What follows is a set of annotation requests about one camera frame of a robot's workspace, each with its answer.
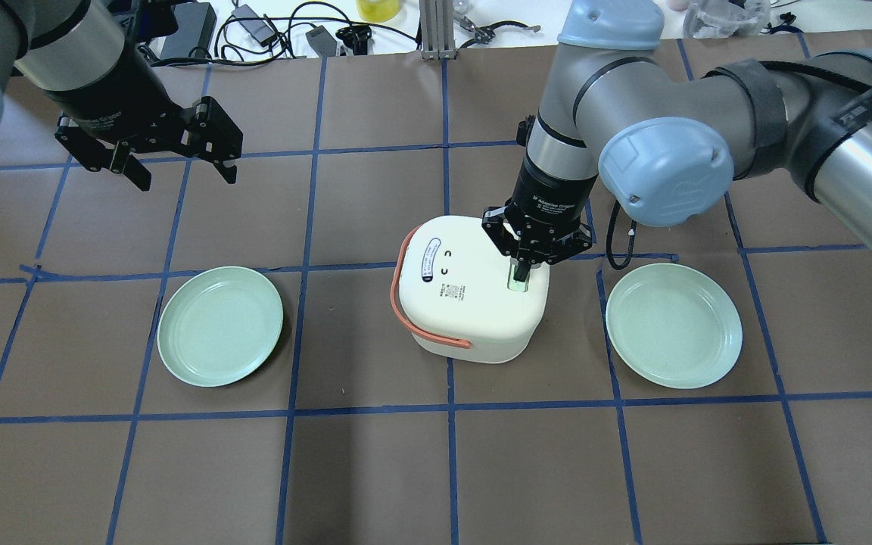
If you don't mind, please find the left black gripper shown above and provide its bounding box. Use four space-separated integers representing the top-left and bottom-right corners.
45 46 244 191

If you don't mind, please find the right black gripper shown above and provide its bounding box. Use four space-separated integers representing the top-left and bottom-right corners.
481 163 596 282

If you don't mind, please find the white rice cooker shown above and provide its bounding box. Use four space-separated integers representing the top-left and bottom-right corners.
390 215 550 363

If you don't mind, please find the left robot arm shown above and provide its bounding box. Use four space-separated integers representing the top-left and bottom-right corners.
0 1 243 191

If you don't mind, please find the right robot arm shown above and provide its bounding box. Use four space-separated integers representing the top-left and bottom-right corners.
482 1 872 282

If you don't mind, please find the black power adapter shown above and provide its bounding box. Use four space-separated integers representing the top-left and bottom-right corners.
160 2 216 59

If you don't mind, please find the right green plate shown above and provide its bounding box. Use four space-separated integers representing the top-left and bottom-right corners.
606 263 743 390

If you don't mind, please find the green plate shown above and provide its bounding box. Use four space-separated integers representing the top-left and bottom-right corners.
606 263 743 390
156 266 284 388

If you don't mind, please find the left green plate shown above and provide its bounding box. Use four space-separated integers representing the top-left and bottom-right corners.
156 266 284 388

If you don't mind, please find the small black charger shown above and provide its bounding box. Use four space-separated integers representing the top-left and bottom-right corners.
305 26 340 58

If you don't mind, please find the yellow tape roll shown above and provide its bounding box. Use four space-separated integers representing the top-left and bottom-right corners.
354 0 401 23

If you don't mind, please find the black cable bundle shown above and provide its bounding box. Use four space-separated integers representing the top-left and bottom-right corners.
213 0 422 61

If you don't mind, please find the aluminium frame post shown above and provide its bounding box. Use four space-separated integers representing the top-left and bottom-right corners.
419 0 457 60

